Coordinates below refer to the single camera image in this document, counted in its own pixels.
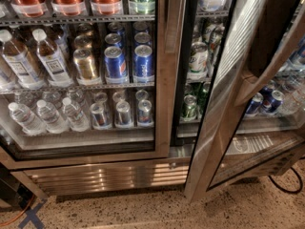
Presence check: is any blue can bottom shelf right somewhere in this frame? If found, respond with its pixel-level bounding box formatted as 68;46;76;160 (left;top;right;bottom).
246;93;264;116

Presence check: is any water bottle middle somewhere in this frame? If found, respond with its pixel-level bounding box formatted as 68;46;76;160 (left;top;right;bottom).
36;100;69;134

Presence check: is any gold soda can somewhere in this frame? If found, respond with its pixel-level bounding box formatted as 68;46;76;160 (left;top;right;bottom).
73;49;102;86

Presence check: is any tea bottle white cap right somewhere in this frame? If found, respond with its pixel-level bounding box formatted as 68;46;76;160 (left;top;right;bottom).
32;29;72;87

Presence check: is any water bottle left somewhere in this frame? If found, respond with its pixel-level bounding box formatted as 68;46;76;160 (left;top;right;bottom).
8;102;46;135

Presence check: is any green white 7up can left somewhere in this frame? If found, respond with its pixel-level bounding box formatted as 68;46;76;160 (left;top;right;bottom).
208;36;222;77

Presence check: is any blue pepsi can front left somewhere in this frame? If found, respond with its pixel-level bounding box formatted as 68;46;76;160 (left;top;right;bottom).
104;46;129;84

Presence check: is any green white can far left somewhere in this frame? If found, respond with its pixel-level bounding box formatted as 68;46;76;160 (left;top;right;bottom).
188;42;208;80

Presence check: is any green can far left bottom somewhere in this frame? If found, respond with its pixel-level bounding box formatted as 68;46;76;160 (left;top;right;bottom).
181;94;197;121

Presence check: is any orange cable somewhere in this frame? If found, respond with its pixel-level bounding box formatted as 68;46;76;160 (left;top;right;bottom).
0;193;36;227

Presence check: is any small energy drink can right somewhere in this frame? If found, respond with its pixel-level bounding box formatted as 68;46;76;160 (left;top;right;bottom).
137;99;153;126

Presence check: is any black power cable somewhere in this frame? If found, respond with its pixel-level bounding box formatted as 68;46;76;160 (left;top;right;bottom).
267;157;305;195

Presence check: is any blue pepsi can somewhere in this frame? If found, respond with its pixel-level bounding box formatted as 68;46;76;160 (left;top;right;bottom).
133;45;154;83
104;46;129;84

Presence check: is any water bottle right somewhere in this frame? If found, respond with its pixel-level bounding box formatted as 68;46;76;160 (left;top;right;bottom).
62;97;90;132

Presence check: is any green can bottom shelf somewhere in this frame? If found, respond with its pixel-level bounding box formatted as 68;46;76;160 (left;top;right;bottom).
197;82;211;116

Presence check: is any small energy drink can middle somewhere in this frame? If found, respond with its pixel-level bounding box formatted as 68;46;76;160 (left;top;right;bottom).
115;101;133;128

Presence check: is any tea bottle white cap left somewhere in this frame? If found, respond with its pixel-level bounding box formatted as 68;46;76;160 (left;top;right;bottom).
0;30;45;90

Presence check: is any small energy drink can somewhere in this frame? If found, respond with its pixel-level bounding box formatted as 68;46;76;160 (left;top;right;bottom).
115;101;133;128
137;99;153;126
90;103;112;130

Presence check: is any small energy drink can left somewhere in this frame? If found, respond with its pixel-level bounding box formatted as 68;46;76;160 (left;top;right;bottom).
90;103;112;130

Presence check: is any glass fridge door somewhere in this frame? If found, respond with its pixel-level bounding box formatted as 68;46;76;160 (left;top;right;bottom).
0;0;189;171
184;0;305;201

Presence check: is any water bottle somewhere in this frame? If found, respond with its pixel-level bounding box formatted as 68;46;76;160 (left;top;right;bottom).
8;102;46;135
36;100;69;134
62;97;90;132

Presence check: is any blue pepsi can front right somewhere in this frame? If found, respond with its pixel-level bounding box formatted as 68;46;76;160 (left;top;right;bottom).
133;45;154;83

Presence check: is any stainless steel fridge base grille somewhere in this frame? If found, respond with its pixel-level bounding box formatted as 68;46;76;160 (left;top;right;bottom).
12;157;190;198

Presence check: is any tea bottle white cap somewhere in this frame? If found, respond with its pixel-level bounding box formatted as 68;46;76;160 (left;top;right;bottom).
32;29;72;87
0;30;45;90

